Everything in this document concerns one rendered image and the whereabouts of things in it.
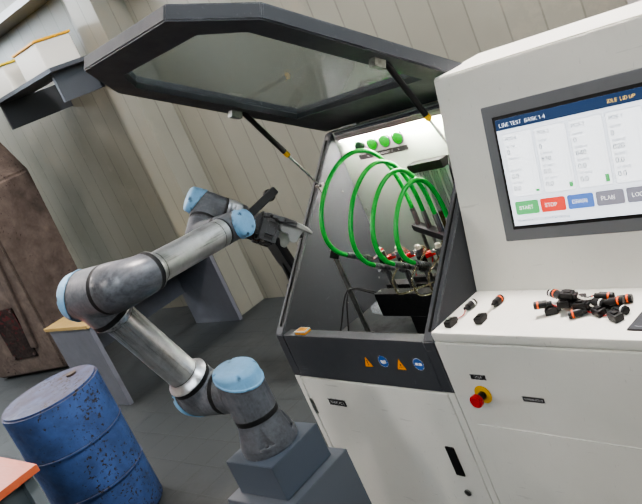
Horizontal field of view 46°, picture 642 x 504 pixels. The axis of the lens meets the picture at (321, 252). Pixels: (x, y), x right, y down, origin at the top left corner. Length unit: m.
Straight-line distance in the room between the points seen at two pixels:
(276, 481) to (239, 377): 0.27
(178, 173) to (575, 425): 4.52
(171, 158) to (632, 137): 4.55
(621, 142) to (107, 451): 2.82
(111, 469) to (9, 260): 3.45
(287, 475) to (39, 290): 5.37
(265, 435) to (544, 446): 0.69
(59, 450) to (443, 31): 2.93
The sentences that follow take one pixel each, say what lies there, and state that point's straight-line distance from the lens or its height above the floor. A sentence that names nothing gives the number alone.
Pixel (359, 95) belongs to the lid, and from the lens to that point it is 2.33.
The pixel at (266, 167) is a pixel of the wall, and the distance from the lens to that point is 5.58.
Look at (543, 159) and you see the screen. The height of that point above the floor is 1.30.
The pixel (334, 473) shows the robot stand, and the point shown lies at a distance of 1.98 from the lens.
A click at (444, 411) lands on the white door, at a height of 0.72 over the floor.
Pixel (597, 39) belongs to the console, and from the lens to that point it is 1.81.
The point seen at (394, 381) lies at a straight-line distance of 2.20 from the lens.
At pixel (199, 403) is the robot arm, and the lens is 1.96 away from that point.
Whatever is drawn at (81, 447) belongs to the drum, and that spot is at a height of 0.50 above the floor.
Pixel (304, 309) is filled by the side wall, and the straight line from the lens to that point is 2.53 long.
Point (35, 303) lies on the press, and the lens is 7.04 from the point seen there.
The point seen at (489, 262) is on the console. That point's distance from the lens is 2.07.
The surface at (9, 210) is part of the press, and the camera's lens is 7.05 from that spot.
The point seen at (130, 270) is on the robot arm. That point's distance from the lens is 1.69.
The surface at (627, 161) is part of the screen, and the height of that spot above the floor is 1.26.
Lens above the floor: 1.77
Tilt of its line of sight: 15 degrees down
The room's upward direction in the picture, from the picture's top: 24 degrees counter-clockwise
